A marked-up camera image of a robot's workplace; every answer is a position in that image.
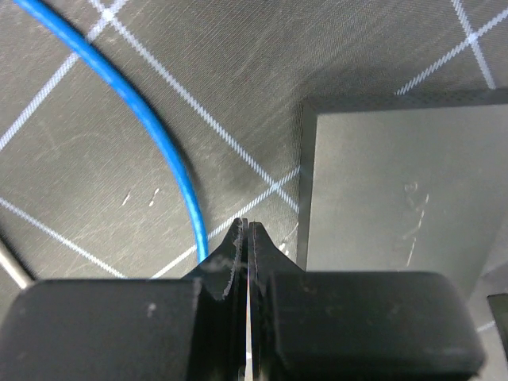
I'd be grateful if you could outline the black network switch box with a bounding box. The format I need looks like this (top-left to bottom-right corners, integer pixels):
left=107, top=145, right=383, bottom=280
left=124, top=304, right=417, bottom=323
left=296, top=89, right=507, bottom=294

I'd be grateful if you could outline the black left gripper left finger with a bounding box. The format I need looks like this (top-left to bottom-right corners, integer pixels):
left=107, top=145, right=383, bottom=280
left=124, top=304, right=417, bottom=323
left=1, top=218, right=248, bottom=380

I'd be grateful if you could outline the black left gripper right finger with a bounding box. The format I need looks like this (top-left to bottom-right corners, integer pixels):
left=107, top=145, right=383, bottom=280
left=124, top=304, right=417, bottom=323
left=248, top=222, right=486, bottom=380

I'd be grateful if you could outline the blue ethernet cable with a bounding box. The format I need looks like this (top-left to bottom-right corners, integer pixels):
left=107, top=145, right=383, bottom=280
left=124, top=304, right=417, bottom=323
left=11, top=0, right=210, bottom=265

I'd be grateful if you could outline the grey ethernet cable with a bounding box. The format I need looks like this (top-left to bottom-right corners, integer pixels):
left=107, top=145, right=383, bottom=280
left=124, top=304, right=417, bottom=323
left=0, top=241, right=33, bottom=289

